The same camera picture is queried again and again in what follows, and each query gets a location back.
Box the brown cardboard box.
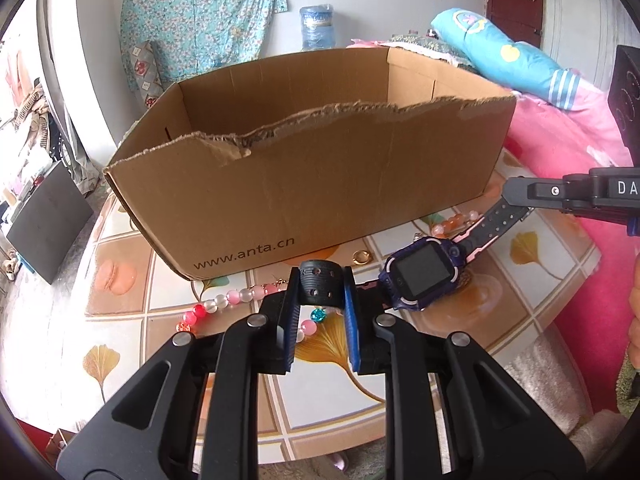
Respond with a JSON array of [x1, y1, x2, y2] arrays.
[[104, 48, 515, 281]]

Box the floral teal hanging cloth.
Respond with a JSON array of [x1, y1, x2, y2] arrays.
[[119, 0, 288, 90]]

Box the pink blanket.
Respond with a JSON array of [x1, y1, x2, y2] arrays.
[[347, 37, 640, 413]]

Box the purple black smartwatch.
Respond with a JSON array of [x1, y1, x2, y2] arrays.
[[297, 196, 532, 312]]

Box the blue water jug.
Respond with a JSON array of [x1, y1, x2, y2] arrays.
[[299, 3, 335, 51]]

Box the rolled patterned mat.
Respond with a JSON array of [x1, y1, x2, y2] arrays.
[[129, 41, 164, 108]]

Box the multicolour bead necklace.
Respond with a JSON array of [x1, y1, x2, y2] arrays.
[[174, 282, 329, 344]]

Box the blue cartoon pillow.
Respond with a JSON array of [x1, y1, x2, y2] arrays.
[[431, 8, 584, 110]]

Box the dark grey cabinet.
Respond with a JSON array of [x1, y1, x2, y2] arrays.
[[6, 162, 93, 284]]

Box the patterned tablecloth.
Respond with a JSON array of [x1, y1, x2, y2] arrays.
[[1, 188, 601, 463]]

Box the pink orange bead bracelet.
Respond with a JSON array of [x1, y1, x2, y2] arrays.
[[430, 209, 482, 239]]

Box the right hand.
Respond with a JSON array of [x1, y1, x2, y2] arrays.
[[628, 257, 640, 370]]

